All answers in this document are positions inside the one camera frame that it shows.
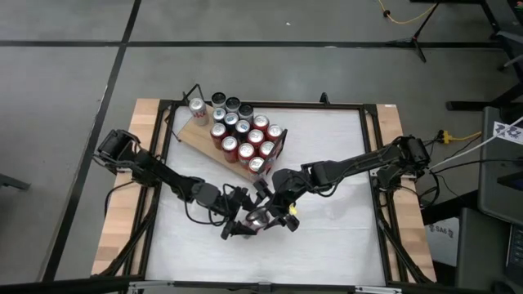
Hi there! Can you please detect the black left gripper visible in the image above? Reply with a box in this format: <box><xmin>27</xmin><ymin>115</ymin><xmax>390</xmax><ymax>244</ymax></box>
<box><xmin>210</xmin><ymin>185</ymin><xmax>263</xmax><ymax>242</ymax></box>

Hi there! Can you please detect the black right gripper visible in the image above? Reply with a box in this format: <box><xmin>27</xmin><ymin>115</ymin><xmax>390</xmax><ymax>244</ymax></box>
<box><xmin>253</xmin><ymin>167</ymin><xmax>315</xmax><ymax>234</ymax></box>

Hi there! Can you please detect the silver and red soda can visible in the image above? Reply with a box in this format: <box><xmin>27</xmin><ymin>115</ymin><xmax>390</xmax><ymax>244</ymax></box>
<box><xmin>244</xmin><ymin>207</ymin><xmax>270</xmax><ymax>233</ymax></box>

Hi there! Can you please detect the silver Diet Coke can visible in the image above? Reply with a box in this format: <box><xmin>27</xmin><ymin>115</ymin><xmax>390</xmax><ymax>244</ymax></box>
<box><xmin>188</xmin><ymin>96</ymin><xmax>210</xmax><ymax>127</ymax></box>

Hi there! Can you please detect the wooden shelf board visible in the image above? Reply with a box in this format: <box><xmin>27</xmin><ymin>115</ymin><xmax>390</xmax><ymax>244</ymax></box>
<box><xmin>176</xmin><ymin>104</ymin><xmax>287</xmax><ymax>183</ymax></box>

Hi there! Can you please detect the wooden table side board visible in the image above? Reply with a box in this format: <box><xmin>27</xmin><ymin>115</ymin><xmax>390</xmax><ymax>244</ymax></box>
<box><xmin>90</xmin><ymin>97</ymin><xmax>164</xmax><ymax>277</ymax></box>
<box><xmin>375</xmin><ymin>103</ymin><xmax>437</xmax><ymax>283</ymax></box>

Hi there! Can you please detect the white cardboard box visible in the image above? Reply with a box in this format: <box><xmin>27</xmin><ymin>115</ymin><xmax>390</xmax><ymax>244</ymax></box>
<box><xmin>424</xmin><ymin>216</ymin><xmax>461</xmax><ymax>269</ymax></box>

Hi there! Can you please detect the grey cabinet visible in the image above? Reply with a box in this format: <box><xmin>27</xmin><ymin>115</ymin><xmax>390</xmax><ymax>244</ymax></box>
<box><xmin>477</xmin><ymin>106</ymin><xmax>523</xmax><ymax>225</ymax></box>
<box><xmin>454</xmin><ymin>207</ymin><xmax>523</xmax><ymax>293</ymax></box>

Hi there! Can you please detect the black tripod stand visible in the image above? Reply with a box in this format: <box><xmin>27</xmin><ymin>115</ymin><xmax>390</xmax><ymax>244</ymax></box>
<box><xmin>386</xmin><ymin>2</ymin><xmax>440</xmax><ymax>65</ymax></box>

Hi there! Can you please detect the grey chair foot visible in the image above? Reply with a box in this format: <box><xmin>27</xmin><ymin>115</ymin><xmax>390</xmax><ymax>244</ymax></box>
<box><xmin>0</xmin><ymin>173</ymin><xmax>32</xmax><ymax>191</ymax></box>

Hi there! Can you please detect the white paper label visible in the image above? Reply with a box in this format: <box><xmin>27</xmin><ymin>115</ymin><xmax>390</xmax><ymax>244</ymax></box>
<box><xmin>493</xmin><ymin>121</ymin><xmax>523</xmax><ymax>146</ymax></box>

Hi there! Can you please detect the black aluminium table frame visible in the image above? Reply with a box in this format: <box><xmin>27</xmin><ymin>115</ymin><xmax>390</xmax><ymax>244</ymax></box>
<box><xmin>92</xmin><ymin>97</ymin><xmax>436</xmax><ymax>294</ymax></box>

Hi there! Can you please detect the white cable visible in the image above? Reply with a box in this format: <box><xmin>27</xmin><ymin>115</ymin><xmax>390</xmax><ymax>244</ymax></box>
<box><xmin>428</xmin><ymin>116</ymin><xmax>523</xmax><ymax>172</ymax></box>

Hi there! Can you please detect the yellow floor cable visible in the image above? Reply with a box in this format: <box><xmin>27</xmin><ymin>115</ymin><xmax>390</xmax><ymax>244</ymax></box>
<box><xmin>378</xmin><ymin>0</ymin><xmax>438</xmax><ymax>25</ymax></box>

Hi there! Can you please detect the black desk frame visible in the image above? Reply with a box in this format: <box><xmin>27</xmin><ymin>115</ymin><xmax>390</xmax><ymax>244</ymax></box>
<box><xmin>410</xmin><ymin>0</ymin><xmax>523</xmax><ymax>112</ymax></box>

